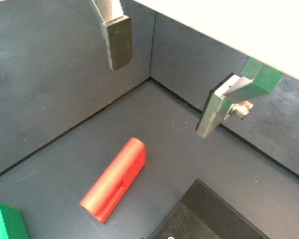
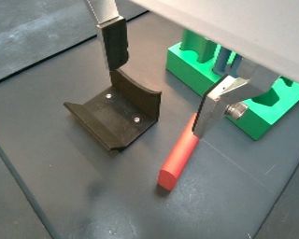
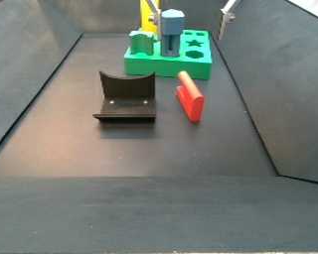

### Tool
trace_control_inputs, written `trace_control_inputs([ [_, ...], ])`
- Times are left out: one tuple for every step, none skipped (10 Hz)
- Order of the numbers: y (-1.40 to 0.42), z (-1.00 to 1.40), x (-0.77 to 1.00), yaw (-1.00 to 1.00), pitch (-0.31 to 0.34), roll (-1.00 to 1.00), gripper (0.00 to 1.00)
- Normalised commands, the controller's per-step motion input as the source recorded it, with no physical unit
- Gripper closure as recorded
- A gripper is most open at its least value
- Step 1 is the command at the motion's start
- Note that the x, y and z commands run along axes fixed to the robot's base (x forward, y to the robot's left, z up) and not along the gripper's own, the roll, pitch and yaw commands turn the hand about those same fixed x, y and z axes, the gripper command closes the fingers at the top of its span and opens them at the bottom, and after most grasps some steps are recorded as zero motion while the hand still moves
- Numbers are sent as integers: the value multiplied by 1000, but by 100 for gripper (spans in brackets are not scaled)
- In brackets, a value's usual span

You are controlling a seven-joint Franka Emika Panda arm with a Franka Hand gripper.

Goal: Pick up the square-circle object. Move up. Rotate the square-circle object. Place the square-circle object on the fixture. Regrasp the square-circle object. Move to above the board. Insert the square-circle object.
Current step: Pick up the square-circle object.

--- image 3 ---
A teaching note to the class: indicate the red square-circle object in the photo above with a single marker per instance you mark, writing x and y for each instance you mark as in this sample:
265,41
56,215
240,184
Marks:
190,97

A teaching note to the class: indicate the green foam shape-sorter base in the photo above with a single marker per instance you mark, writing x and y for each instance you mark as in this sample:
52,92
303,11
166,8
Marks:
194,59

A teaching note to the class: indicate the black curved fixture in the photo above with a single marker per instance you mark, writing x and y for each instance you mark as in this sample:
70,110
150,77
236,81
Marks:
129,97

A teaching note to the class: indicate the yellow rectangular block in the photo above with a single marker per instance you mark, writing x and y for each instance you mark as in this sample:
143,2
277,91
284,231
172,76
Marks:
146,25

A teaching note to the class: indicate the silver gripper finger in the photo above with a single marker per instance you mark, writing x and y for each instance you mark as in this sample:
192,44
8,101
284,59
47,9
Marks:
154,17
228,15

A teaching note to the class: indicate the green arch block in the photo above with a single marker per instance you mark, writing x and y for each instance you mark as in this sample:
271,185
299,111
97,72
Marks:
142,42

